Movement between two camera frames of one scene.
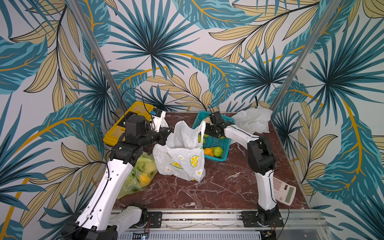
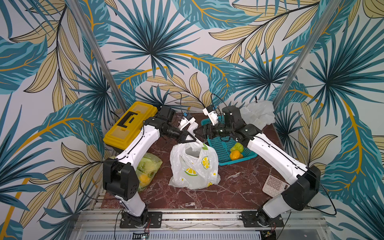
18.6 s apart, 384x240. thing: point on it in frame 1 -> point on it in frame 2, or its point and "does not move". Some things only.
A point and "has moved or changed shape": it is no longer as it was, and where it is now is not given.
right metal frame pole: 306,53 does not move
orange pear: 208,151 -> 235,154
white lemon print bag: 181,157 has moved or changed shape
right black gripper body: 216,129 does not move
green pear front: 217,151 -> 237,146
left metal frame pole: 97,54 does not move
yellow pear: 144,180 does not move
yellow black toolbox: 115,135 does not move
